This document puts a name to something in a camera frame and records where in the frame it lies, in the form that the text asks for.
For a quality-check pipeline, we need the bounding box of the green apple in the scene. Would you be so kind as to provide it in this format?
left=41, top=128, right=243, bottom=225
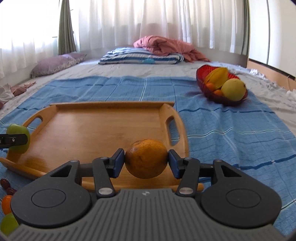
left=6, top=124, right=31, bottom=154
left=1, top=213, right=19, bottom=236

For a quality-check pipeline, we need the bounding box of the red jujube date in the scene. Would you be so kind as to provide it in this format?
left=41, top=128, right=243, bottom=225
left=6, top=187, right=16, bottom=195
left=0, top=178, right=11, bottom=190

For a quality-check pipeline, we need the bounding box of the large orange fruit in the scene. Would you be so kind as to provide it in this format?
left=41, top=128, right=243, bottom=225
left=125, top=139, right=168, bottom=179

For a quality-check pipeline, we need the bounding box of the small mandarin orange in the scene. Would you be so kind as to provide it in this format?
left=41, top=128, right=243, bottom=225
left=1, top=195, right=13, bottom=215

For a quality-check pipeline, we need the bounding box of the pile of clothes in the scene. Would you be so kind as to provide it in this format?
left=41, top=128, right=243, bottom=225
left=0, top=81, right=36, bottom=109

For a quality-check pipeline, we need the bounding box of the wooden serving tray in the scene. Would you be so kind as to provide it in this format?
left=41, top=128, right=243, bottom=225
left=1, top=101, right=189, bottom=179

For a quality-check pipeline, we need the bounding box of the blue checked blanket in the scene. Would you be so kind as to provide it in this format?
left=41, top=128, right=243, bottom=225
left=1, top=76, right=295, bottom=235

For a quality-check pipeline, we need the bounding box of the purple pillow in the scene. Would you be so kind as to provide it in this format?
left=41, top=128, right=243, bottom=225
left=30, top=53, right=86, bottom=78

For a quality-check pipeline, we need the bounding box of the small orange in bowl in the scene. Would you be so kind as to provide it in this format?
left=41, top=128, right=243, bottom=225
left=206, top=82, right=216, bottom=92
left=213, top=89, right=224, bottom=96

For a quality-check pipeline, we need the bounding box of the yellow mango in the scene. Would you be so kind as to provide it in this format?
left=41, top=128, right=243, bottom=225
left=221, top=78, right=246, bottom=101

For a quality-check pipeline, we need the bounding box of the yellow starfruit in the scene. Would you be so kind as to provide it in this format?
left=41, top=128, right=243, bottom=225
left=204, top=67, right=228, bottom=90

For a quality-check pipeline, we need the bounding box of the red fruit bowl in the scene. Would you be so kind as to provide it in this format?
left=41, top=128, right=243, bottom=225
left=196, top=65, right=248, bottom=106

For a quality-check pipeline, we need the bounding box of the white sheer curtain left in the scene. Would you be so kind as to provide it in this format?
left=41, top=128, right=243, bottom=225
left=1, top=1, right=60, bottom=78

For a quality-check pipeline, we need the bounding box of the white sheer curtain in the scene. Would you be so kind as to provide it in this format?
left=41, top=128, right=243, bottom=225
left=70, top=1, right=244, bottom=54
left=1, top=1, right=60, bottom=78

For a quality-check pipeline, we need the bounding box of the green curtain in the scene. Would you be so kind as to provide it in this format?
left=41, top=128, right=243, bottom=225
left=58, top=0, right=76, bottom=55

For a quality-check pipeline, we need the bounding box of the pink crumpled blanket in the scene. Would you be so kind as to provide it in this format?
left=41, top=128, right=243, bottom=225
left=133, top=35, right=211, bottom=62

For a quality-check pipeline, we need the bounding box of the blue striped pillow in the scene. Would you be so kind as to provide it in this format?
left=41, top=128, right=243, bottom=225
left=98, top=47, right=184, bottom=65

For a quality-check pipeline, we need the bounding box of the white bed sheet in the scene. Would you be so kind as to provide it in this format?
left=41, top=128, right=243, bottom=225
left=1, top=60, right=295, bottom=133

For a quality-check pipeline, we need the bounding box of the green curtain right edge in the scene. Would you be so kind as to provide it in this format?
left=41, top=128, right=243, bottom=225
left=241, top=0, right=250, bottom=57

